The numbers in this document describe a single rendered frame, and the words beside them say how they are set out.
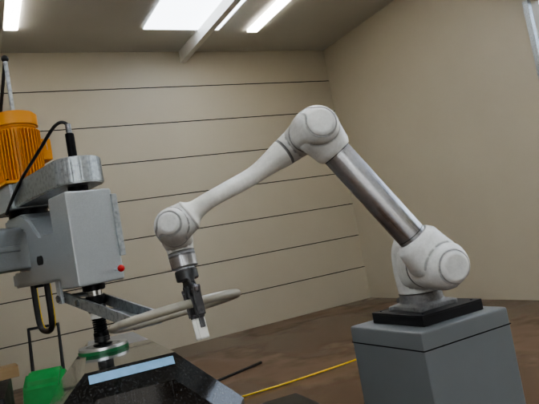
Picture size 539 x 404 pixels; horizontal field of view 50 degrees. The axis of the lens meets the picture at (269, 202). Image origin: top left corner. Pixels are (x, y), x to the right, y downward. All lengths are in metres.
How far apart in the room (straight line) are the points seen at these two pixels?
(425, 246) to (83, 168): 1.51
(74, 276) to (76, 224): 0.22
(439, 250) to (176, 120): 6.49
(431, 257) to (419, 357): 0.33
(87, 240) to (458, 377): 1.60
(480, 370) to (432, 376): 0.21
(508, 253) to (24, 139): 5.38
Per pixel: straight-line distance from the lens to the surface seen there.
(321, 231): 8.73
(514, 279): 7.09
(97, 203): 2.67
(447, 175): 7.51
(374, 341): 2.13
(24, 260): 3.18
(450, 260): 1.87
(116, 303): 2.67
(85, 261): 2.61
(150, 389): 2.20
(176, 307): 1.91
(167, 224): 1.73
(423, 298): 2.11
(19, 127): 3.35
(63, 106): 7.79
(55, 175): 2.69
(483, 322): 2.11
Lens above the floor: 1.18
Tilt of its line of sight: 4 degrees up
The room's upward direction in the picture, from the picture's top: 10 degrees counter-clockwise
